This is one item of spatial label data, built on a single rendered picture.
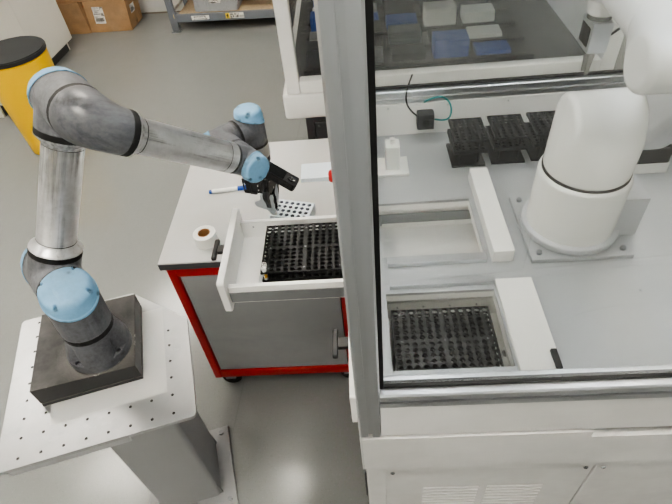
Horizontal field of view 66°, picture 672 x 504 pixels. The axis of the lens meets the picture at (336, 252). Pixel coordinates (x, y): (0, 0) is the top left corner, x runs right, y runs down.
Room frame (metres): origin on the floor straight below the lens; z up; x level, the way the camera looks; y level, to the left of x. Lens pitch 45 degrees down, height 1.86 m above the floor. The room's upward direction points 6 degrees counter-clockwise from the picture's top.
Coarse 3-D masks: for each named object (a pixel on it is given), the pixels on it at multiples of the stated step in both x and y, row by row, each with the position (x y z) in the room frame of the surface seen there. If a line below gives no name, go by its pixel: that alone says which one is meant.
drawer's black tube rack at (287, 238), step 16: (304, 224) 1.07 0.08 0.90; (320, 224) 1.06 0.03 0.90; (272, 240) 1.02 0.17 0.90; (288, 240) 1.01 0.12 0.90; (304, 240) 1.00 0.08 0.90; (320, 240) 1.00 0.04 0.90; (336, 240) 0.99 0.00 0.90; (272, 256) 0.96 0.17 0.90; (288, 256) 0.95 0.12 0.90; (304, 256) 0.94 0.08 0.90; (320, 256) 0.94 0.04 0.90; (336, 256) 0.96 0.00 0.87; (272, 272) 0.90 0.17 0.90; (288, 272) 0.90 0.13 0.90; (304, 272) 0.90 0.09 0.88; (320, 272) 0.91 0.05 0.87; (336, 272) 0.90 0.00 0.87
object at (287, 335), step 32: (288, 160) 1.58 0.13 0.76; (320, 160) 1.56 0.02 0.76; (192, 192) 1.45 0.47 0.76; (224, 192) 1.43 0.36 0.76; (288, 192) 1.39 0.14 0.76; (320, 192) 1.37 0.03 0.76; (192, 224) 1.28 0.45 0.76; (224, 224) 1.27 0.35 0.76; (160, 256) 1.15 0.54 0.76; (192, 256) 1.14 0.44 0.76; (192, 288) 1.13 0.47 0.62; (192, 320) 1.13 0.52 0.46; (224, 320) 1.12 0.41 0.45; (256, 320) 1.12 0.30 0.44; (288, 320) 1.11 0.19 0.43; (320, 320) 1.10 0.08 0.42; (224, 352) 1.13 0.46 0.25; (256, 352) 1.12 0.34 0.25; (288, 352) 1.11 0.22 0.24; (320, 352) 1.10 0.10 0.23
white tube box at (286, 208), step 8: (280, 200) 1.31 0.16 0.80; (288, 200) 1.30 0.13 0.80; (280, 208) 1.27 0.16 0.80; (288, 208) 1.26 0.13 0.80; (296, 208) 1.27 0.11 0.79; (304, 208) 1.26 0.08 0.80; (312, 208) 1.25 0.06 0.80; (272, 216) 1.24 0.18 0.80; (280, 216) 1.23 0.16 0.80; (288, 216) 1.23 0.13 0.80; (296, 216) 1.23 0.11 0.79; (304, 216) 1.22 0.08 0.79
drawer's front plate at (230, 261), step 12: (240, 216) 1.13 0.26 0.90; (228, 228) 1.05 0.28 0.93; (240, 228) 1.10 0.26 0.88; (228, 240) 1.01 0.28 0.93; (240, 240) 1.07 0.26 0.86; (228, 252) 0.96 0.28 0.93; (240, 252) 1.04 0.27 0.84; (228, 264) 0.93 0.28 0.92; (228, 276) 0.90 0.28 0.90; (228, 300) 0.85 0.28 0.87
